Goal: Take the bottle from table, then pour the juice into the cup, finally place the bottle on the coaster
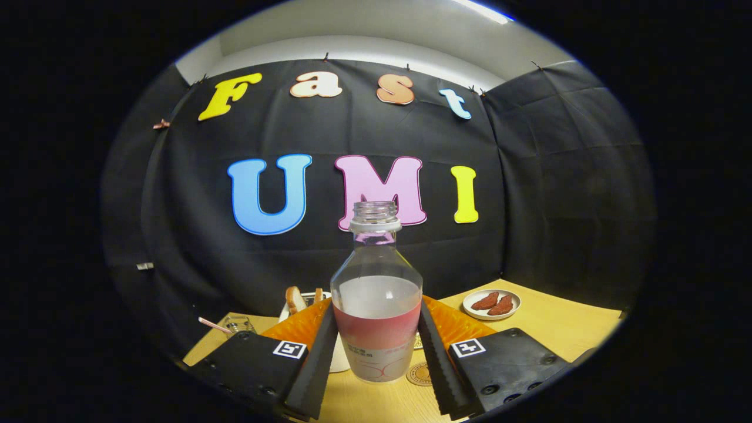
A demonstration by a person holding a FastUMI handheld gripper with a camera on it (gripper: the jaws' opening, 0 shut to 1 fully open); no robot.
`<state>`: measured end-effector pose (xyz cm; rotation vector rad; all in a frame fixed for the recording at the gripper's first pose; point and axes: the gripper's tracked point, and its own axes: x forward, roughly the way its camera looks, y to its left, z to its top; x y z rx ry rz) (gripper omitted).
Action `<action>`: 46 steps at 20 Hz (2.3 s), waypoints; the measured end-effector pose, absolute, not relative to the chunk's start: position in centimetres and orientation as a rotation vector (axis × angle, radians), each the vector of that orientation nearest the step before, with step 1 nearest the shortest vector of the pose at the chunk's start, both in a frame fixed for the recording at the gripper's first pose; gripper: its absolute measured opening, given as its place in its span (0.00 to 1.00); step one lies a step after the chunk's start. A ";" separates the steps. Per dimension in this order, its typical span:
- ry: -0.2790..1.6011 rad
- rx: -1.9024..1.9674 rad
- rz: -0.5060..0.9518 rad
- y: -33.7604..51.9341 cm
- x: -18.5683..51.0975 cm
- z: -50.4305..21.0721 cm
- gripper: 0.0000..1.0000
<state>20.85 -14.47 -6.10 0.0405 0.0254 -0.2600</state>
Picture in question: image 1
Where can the round white plate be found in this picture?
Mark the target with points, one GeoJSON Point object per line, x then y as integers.
{"type": "Point", "coordinates": [492, 316]}

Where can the round brown coaster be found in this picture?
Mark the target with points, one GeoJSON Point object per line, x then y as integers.
{"type": "Point", "coordinates": [418, 376]}

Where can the copper clip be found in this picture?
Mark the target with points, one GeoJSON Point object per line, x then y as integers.
{"type": "Point", "coordinates": [161, 124]}

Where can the red sausage piece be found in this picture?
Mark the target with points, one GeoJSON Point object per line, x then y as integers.
{"type": "Point", "coordinates": [501, 306]}
{"type": "Point", "coordinates": [485, 301]}

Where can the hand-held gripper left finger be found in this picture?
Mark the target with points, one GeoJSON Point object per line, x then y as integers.
{"type": "Point", "coordinates": [314, 364]}

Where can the black backdrop cloth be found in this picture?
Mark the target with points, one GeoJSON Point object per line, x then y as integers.
{"type": "Point", "coordinates": [194, 258]}

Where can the toast slice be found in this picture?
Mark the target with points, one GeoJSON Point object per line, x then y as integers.
{"type": "Point", "coordinates": [318, 295]}
{"type": "Point", "coordinates": [295, 301]}

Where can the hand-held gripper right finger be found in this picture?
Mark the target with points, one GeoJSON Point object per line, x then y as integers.
{"type": "Point", "coordinates": [437, 364]}

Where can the cream white toaster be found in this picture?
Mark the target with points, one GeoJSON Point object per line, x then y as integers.
{"type": "Point", "coordinates": [341, 358]}

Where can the clear juice bottle red label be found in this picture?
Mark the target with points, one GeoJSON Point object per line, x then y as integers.
{"type": "Point", "coordinates": [376, 329]}

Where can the wooden table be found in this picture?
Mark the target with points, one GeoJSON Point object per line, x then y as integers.
{"type": "Point", "coordinates": [558, 329]}

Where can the silver clip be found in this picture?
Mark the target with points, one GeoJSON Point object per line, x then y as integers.
{"type": "Point", "coordinates": [145, 266]}

